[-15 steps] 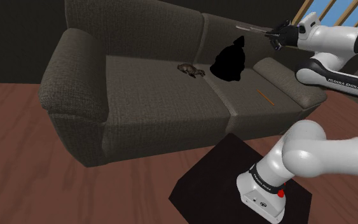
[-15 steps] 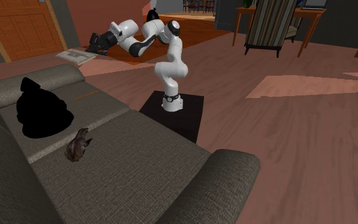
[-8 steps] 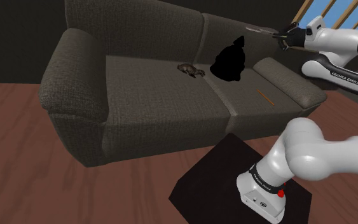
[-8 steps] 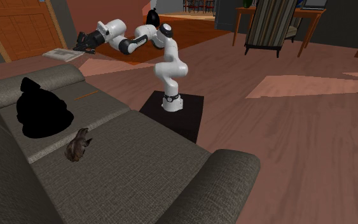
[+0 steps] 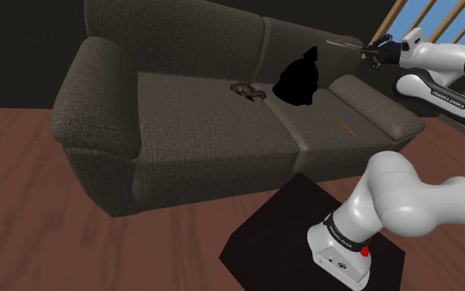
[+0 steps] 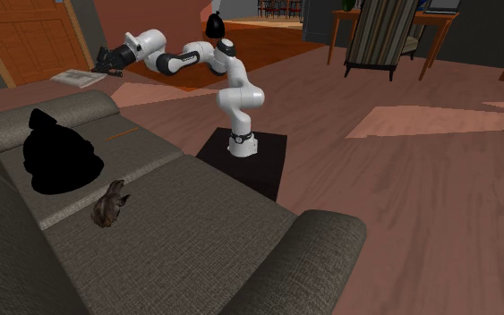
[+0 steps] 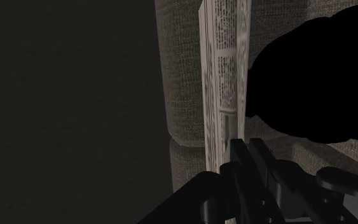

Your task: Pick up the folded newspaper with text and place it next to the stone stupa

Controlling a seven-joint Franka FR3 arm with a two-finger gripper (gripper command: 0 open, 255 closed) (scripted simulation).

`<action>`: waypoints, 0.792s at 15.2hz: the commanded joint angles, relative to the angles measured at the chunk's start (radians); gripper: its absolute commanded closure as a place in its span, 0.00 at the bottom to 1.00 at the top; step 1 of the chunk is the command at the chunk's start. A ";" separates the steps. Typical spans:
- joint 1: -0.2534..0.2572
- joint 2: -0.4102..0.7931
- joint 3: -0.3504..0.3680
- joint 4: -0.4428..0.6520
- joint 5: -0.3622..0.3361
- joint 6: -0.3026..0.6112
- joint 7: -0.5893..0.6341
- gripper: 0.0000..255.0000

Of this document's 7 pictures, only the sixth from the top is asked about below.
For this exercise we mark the brown animal figure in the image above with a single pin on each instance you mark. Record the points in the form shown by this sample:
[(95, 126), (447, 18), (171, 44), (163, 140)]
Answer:
[(108, 207)]

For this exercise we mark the wooden table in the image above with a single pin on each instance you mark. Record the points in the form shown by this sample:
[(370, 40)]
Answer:
[(439, 19)]

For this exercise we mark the black bell-shaped lamp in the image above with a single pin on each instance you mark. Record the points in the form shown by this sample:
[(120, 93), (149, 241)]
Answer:
[(215, 26)]

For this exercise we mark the black lumpy object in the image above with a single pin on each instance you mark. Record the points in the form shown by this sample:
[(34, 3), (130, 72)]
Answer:
[(57, 159)]

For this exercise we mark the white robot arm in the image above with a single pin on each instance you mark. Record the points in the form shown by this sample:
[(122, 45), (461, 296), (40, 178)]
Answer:
[(239, 98)]

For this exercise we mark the grey fabric sofa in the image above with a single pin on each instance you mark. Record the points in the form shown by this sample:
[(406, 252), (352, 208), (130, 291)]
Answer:
[(190, 244)]

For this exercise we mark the orange wooden door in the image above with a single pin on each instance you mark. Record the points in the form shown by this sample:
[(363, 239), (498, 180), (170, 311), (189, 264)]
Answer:
[(29, 37)]

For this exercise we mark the white newspaper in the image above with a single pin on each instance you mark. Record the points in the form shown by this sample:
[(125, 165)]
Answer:
[(78, 77)]

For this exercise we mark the striped armchair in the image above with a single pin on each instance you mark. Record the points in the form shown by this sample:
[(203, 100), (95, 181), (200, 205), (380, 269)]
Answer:
[(380, 32)]

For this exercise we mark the dining chairs group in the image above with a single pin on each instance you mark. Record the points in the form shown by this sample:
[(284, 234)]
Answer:
[(280, 8)]

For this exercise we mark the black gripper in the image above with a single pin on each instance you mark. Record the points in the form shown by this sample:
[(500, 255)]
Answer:
[(120, 55)]

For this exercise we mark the orange pencil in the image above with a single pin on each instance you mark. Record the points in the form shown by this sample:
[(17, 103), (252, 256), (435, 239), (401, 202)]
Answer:
[(121, 134)]

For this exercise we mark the black robot stand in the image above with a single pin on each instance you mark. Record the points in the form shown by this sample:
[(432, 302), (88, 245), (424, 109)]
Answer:
[(251, 168)]

